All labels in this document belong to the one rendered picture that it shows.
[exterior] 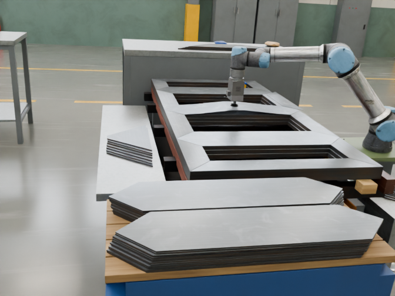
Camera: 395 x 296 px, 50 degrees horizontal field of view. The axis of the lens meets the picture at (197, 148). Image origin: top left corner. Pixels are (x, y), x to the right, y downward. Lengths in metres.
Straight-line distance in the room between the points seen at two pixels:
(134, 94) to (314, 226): 2.00
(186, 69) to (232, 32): 7.74
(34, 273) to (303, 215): 1.60
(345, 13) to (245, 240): 11.05
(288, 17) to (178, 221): 10.06
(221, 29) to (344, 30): 3.34
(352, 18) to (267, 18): 2.42
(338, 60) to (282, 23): 8.94
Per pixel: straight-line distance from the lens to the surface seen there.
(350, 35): 12.13
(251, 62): 2.15
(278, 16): 10.97
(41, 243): 2.70
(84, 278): 2.38
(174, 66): 2.96
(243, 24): 10.72
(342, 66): 2.11
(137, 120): 2.37
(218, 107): 2.20
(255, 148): 1.75
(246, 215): 1.23
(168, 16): 11.01
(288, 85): 3.21
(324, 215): 1.30
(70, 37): 11.11
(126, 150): 1.87
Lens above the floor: 1.45
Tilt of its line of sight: 21 degrees down
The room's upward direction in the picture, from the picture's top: 4 degrees clockwise
